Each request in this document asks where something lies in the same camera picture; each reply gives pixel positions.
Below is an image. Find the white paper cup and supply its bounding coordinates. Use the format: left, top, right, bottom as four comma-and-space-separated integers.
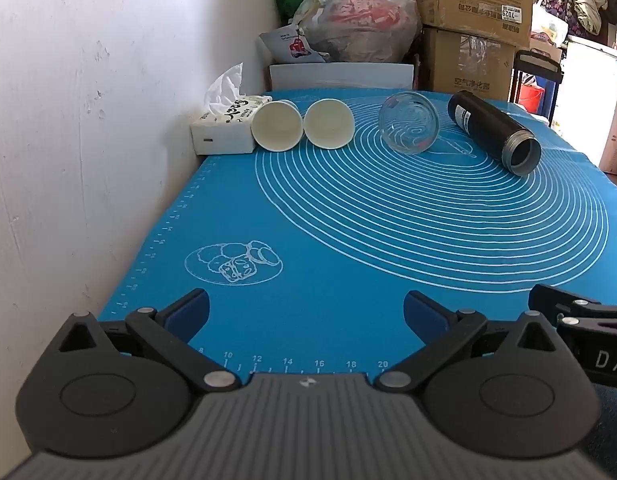
251, 100, 305, 153
303, 98, 357, 150

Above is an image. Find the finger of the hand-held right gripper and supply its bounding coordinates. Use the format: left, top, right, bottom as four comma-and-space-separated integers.
527, 283, 617, 335

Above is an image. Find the black thermos cup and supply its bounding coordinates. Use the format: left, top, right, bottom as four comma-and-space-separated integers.
447, 89, 543, 177

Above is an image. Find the red bucket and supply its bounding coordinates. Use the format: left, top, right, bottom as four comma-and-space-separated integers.
517, 83, 545, 114

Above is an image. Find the blue silicone baking mat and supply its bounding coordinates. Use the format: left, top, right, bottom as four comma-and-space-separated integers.
96, 91, 617, 386

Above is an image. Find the cardboard box with tape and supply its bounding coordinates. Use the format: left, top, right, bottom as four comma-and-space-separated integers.
420, 27, 518, 104

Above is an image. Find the clear plastic bag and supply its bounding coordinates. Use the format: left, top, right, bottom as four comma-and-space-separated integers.
290, 0, 422, 65

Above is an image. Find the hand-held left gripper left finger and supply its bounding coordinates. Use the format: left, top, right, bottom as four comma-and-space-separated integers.
56, 288, 242, 394

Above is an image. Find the person's leg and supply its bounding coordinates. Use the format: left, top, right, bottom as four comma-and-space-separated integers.
585, 384, 617, 479

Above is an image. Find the black metal rack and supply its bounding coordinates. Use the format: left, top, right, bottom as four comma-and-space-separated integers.
507, 49, 565, 127

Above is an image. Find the white tissue box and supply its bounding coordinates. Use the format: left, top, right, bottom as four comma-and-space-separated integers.
190, 62, 273, 156

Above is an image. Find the white bag with heart print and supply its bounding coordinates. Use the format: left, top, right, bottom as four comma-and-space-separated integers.
259, 22, 330, 64

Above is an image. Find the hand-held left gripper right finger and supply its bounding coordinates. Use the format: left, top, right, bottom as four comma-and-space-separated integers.
373, 289, 559, 394

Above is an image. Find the white chest freezer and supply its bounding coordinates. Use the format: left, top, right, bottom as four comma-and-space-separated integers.
557, 34, 617, 172

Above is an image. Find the white storage box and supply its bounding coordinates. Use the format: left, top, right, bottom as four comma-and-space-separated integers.
268, 62, 415, 93

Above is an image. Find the clear glass cup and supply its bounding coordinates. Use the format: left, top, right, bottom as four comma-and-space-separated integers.
378, 91, 440, 155

